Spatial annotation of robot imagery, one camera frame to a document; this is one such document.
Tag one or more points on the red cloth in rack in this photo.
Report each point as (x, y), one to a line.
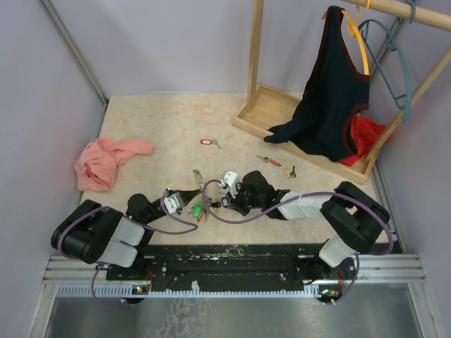
(364, 132)

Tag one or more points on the large keyring with coloured tags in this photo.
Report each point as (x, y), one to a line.
(199, 212)

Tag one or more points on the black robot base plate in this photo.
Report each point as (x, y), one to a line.
(233, 268)

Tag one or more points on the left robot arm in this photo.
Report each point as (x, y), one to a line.
(93, 233)

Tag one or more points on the key with long red tag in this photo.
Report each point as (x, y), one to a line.
(269, 160)

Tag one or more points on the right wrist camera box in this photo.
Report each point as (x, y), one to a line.
(228, 180)

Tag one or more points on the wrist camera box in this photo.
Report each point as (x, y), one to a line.
(228, 180)
(172, 202)

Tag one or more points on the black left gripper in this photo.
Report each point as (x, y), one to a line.
(187, 195)

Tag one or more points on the blue-grey clothes hanger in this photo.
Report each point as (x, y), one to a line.
(391, 63)

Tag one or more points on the dark navy tank top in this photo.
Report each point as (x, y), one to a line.
(334, 94)

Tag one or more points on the pink crumpled cloth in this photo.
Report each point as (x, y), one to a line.
(97, 167)

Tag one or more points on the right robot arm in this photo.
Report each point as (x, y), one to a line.
(356, 218)

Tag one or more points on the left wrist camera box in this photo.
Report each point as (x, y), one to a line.
(172, 202)

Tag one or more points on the yellow clothes hanger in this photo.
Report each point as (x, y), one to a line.
(353, 32)

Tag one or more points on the key with yellow ring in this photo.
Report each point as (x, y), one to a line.
(290, 172)

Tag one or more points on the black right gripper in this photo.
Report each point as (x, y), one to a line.
(235, 202)

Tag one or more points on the key with black fob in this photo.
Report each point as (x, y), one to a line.
(225, 202)

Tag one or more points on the grey wall corner rail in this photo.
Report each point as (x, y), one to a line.
(74, 50)

